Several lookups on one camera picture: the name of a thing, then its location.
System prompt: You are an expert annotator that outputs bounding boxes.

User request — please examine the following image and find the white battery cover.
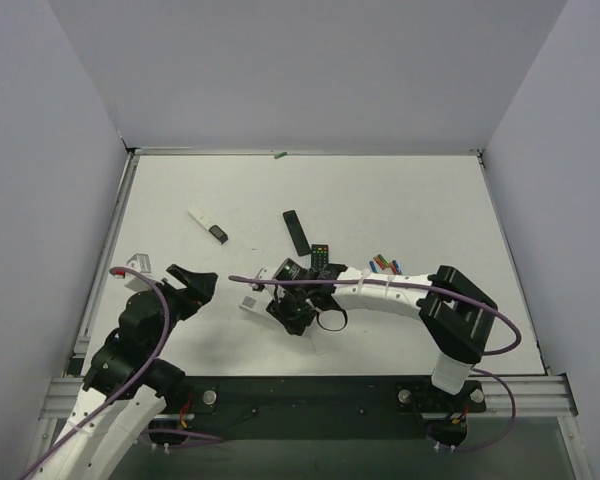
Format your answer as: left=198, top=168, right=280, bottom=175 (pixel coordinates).
left=308, top=333, right=324, bottom=356

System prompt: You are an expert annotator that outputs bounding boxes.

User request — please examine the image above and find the white remote control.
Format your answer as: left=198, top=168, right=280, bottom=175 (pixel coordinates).
left=239, top=296, right=272, bottom=320

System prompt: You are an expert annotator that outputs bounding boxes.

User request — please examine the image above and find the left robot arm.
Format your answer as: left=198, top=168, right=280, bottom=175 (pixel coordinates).
left=21, top=264, right=218, bottom=479

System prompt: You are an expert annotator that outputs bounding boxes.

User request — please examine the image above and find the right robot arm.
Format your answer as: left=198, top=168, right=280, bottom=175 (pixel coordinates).
left=254, top=259, right=498, bottom=395

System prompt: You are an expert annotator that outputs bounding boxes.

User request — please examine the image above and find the white remote with display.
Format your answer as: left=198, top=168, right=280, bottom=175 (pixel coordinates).
left=187, top=206, right=229, bottom=245

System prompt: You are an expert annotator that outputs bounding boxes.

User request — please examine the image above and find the black remote with buttons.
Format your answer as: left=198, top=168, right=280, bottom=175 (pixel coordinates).
left=310, top=244, right=330, bottom=272

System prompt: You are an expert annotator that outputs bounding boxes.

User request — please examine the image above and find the slim black remote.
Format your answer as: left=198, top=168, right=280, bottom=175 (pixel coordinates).
left=283, top=210, right=311, bottom=256

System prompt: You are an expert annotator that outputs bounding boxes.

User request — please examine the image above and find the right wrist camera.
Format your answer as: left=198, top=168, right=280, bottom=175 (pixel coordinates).
left=248, top=267, right=275, bottom=292

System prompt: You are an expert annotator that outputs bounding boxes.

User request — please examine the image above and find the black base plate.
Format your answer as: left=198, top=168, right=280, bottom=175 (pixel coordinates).
left=149, top=375, right=486, bottom=440

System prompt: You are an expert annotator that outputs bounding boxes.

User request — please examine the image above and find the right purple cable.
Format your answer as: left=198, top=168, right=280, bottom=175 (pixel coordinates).
left=228, top=273, right=524, bottom=454

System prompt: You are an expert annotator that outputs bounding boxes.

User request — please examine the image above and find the aluminium frame rail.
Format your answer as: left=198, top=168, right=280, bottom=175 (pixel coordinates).
left=38, top=376, right=579, bottom=420

